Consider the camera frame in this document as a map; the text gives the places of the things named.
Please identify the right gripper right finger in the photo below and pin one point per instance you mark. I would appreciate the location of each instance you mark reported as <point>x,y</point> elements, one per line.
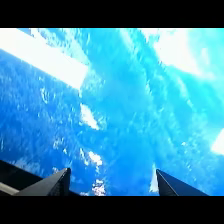
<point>171,187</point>

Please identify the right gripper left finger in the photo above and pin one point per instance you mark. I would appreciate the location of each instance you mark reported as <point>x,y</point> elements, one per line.
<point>55,185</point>

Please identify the silver frame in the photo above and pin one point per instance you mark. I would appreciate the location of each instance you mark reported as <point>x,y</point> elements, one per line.
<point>6,189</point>

